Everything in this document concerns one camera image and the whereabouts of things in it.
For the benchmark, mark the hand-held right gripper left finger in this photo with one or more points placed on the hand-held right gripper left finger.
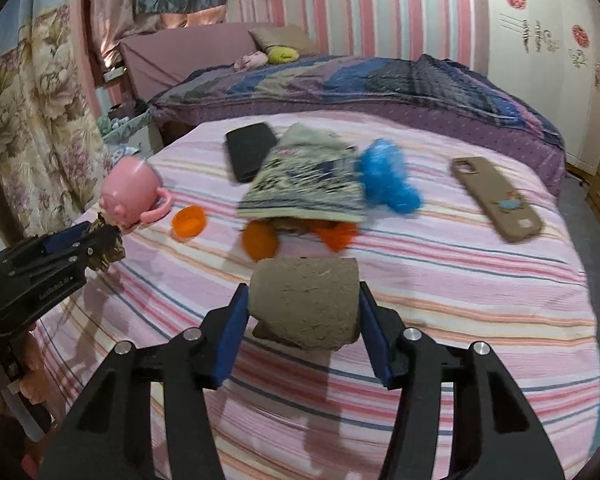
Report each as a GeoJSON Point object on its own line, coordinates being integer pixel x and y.
{"type": "Point", "coordinates": [230, 340]}

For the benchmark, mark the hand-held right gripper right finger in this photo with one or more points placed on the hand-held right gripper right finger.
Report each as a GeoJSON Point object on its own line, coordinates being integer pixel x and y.
{"type": "Point", "coordinates": [375, 335]}

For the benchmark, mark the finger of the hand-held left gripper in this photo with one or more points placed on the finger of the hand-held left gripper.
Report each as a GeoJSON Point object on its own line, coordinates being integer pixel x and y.
{"type": "Point", "coordinates": [82, 256]}
{"type": "Point", "coordinates": [65, 240]}

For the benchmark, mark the gold wrapper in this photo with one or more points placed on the gold wrapper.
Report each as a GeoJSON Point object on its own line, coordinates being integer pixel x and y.
{"type": "Point", "coordinates": [109, 255]}

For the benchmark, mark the small orange cup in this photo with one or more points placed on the small orange cup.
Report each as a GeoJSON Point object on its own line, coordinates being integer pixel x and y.
{"type": "Point", "coordinates": [187, 222]}

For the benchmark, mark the blue fluffy toy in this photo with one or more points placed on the blue fluffy toy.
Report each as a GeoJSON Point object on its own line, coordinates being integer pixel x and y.
{"type": "Point", "coordinates": [385, 170]}

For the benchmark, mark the person's left hand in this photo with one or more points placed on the person's left hand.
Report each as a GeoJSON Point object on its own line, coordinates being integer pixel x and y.
{"type": "Point", "coordinates": [32, 385]}

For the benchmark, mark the pink cup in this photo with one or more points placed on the pink cup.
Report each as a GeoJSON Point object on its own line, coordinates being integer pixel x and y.
{"type": "Point", "coordinates": [125, 190]}

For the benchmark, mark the pink striped blanket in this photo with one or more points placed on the pink striped blanket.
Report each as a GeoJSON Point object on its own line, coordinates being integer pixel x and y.
{"type": "Point", "coordinates": [455, 310]}

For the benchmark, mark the pale green cloth bundle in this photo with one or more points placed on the pale green cloth bundle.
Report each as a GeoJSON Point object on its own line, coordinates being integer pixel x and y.
{"type": "Point", "coordinates": [122, 127]}

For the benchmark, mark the floral curtain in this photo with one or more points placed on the floral curtain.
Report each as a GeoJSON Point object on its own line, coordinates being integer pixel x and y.
{"type": "Point", "coordinates": [35, 110]}

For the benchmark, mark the beige printed cloth pouch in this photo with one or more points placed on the beige printed cloth pouch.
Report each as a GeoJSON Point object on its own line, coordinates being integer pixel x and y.
{"type": "Point", "coordinates": [305, 180]}

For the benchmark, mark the brown phone case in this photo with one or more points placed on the brown phone case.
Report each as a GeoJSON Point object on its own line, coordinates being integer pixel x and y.
{"type": "Point", "coordinates": [500, 200]}

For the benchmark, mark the black phone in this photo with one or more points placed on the black phone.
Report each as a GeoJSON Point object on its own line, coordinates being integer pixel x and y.
{"type": "Point", "coordinates": [245, 152]}

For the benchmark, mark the mauve headboard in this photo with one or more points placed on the mauve headboard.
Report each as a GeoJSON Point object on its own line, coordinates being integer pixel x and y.
{"type": "Point", "coordinates": [180, 55]}

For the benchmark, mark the pink satin curtain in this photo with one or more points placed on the pink satin curtain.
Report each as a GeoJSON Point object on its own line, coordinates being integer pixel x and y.
{"type": "Point", "coordinates": [110, 5]}

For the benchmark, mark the bed with striped blanket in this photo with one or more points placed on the bed with striped blanket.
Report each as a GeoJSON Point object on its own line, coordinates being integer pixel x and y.
{"type": "Point", "coordinates": [355, 80]}

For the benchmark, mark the pink plush toy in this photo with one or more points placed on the pink plush toy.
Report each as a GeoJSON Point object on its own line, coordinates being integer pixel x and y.
{"type": "Point", "coordinates": [250, 61]}

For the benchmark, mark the yellow plush toy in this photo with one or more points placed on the yellow plush toy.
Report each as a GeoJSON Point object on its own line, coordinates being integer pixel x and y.
{"type": "Point", "coordinates": [282, 54]}

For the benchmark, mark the beige pillow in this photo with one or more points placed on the beige pillow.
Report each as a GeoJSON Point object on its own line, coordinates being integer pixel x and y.
{"type": "Point", "coordinates": [285, 37]}

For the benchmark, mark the white wardrobe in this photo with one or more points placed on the white wardrobe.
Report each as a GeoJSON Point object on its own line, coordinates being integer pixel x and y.
{"type": "Point", "coordinates": [545, 85]}

